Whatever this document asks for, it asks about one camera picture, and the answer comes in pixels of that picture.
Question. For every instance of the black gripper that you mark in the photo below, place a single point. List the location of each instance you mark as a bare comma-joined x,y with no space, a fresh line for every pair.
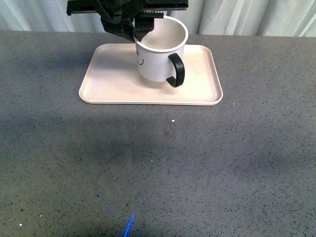
126,8

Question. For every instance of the white smiley mug black handle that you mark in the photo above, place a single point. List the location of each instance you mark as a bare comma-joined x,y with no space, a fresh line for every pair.
160,51

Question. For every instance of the beige rectangular tray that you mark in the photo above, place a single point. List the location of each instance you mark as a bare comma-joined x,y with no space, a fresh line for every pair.
112,77

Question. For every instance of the pale grey curtain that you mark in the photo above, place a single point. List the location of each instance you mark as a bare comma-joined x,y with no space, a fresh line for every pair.
280,18

